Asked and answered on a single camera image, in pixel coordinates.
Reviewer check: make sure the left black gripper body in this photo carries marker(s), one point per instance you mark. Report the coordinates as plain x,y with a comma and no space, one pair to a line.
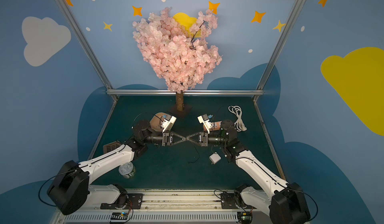
166,138

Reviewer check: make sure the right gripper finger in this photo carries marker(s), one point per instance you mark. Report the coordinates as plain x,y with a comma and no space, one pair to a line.
194,137
193,143

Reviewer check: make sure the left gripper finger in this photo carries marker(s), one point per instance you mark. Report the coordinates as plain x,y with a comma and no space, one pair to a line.
178,137
179,143

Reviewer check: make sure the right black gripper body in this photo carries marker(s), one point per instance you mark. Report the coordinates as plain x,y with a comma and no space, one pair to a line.
204,138

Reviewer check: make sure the white usb charger adapter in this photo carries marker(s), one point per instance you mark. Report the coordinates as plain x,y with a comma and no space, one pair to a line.
214,158

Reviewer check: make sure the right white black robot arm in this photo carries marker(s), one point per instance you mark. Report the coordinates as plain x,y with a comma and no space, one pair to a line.
283,202

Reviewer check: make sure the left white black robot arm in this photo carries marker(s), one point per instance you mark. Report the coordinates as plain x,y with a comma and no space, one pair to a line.
71,187

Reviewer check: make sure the orange power strip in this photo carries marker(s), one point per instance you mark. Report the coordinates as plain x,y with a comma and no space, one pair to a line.
216,126

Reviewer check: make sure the pink square bowl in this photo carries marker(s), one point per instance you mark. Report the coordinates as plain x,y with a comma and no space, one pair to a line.
156,121

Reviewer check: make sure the clear plastic bottle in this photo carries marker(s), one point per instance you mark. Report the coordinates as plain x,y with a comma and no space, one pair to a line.
127,170

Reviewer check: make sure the brown slotted scoop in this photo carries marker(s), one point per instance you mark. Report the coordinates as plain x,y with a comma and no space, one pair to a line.
111,146

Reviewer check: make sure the pink cherry blossom tree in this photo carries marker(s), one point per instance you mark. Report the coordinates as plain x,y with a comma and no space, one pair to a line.
179,55

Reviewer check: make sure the left small circuit board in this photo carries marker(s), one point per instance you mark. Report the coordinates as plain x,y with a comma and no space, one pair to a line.
119,217

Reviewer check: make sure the small circuit board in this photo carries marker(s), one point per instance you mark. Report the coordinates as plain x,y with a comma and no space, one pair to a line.
119,217
244,218

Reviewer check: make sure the right small circuit board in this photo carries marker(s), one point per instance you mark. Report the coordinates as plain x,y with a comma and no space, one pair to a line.
244,218

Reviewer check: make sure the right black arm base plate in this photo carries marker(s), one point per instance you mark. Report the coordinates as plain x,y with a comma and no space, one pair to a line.
228,201

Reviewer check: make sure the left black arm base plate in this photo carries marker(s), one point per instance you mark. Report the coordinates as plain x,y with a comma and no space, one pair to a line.
125,202

